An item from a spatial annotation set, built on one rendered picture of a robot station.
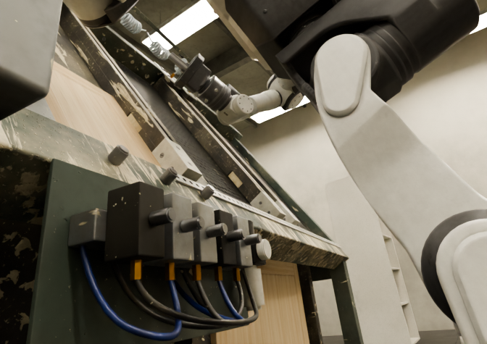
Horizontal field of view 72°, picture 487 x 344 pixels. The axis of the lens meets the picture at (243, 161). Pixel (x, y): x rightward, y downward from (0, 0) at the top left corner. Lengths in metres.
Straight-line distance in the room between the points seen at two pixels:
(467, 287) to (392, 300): 4.07
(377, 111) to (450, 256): 0.21
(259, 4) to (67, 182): 0.45
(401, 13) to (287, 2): 0.19
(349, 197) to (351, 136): 4.19
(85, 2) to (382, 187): 0.55
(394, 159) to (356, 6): 0.28
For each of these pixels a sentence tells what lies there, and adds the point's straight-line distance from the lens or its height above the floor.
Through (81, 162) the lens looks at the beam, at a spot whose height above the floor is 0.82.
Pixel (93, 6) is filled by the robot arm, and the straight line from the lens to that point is 0.67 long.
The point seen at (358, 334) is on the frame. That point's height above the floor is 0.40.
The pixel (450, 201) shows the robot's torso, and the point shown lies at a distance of 0.50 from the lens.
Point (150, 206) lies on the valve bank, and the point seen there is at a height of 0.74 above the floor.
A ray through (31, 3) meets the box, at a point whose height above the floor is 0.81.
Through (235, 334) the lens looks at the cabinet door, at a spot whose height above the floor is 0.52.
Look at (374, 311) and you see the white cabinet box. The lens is 4.56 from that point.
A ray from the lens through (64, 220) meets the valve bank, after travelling 0.48.
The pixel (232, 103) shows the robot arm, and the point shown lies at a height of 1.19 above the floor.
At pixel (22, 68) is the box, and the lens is 0.25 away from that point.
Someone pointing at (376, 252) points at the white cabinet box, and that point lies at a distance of 4.53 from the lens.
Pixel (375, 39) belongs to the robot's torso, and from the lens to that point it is 0.61.
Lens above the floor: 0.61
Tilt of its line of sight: 23 degrees up
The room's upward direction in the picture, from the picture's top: 7 degrees counter-clockwise
